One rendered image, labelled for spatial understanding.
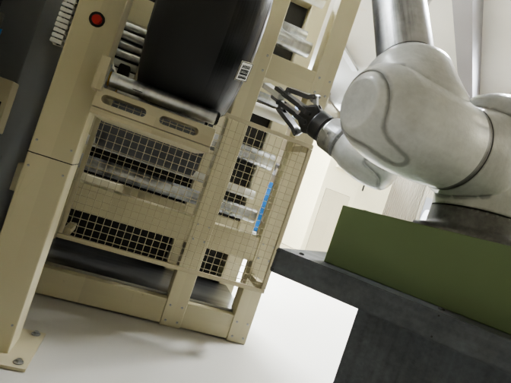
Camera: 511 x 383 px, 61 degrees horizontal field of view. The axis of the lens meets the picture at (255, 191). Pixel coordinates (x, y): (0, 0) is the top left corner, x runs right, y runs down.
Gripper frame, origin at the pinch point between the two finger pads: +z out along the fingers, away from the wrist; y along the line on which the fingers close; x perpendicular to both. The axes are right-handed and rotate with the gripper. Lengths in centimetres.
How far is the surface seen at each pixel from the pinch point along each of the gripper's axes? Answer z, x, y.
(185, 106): 20.2, -10.2, 17.1
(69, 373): -5, -43, 98
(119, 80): 33.9, -25.0, 16.8
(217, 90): 15.4, -4.9, 8.6
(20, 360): 4, -54, 94
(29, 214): 30, -46, 61
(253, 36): 14.2, -0.3, -9.3
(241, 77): 12.1, -0.8, 2.3
